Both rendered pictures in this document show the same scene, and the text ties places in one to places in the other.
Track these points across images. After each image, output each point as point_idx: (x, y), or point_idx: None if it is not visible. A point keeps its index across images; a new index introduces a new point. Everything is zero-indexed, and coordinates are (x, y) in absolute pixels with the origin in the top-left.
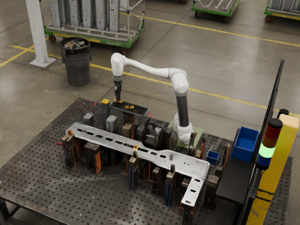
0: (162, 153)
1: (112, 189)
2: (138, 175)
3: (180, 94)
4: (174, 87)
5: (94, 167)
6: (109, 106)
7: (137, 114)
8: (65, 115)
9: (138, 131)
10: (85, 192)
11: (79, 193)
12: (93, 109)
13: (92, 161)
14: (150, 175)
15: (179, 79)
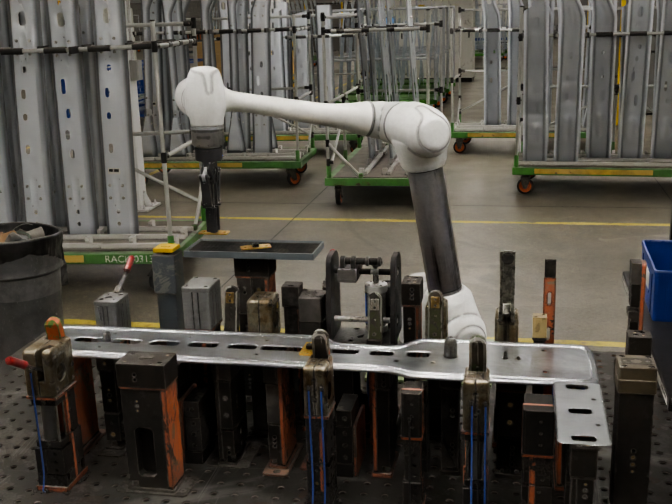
0: (412, 349)
1: None
2: None
3: (428, 161)
4: (405, 135)
5: (161, 454)
6: (183, 252)
7: (289, 253)
8: (12, 369)
9: (304, 306)
10: None
11: None
12: (124, 280)
13: (150, 426)
14: (378, 450)
15: (418, 108)
